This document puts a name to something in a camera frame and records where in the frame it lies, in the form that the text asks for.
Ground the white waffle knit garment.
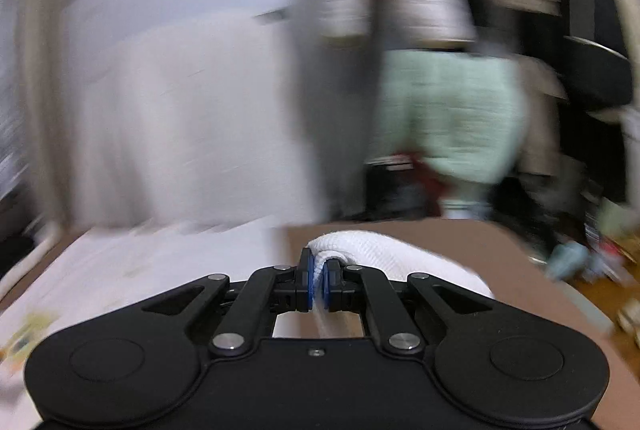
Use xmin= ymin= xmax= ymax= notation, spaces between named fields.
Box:
xmin=1 ymin=219 xmax=492 ymax=429

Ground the cream draped blanket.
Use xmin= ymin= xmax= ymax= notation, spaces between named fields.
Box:
xmin=74 ymin=11 xmax=326 ymax=227

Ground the green fleece garment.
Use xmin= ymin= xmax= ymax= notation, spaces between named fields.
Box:
xmin=369 ymin=50 xmax=527 ymax=184

